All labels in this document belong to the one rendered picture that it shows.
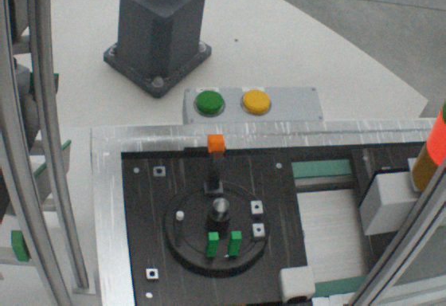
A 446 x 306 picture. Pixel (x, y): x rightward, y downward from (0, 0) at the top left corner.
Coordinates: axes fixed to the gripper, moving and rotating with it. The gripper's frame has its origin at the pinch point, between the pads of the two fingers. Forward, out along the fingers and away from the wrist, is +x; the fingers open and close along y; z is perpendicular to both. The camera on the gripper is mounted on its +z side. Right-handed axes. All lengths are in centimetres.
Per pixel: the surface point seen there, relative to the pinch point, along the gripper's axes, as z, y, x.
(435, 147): 32.4, 21.8, -7.3
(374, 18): -122, 95, 125
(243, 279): 28.1, 7.9, 28.4
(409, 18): -125, 114, 126
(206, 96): -2.4, 6.1, 28.2
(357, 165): 10.8, 27.5, 28.4
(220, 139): 12.7, 5.4, 18.1
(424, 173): 32.7, 21.9, -3.2
